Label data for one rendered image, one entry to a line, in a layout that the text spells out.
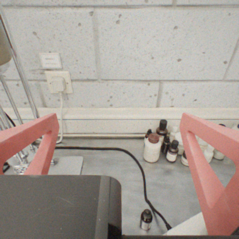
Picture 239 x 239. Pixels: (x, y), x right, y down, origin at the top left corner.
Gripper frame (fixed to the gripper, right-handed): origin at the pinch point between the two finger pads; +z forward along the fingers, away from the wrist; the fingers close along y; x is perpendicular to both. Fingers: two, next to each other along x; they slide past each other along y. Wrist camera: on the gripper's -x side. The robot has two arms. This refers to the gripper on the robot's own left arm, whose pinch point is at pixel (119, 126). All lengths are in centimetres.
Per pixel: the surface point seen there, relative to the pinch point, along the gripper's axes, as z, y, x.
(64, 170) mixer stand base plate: 26, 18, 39
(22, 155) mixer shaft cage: 17.2, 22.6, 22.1
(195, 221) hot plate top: 7.0, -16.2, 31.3
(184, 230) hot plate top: 5.2, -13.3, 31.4
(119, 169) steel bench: 27.1, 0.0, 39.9
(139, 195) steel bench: 18.0, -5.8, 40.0
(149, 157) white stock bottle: 30.2, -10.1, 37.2
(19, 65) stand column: 28.2, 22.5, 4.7
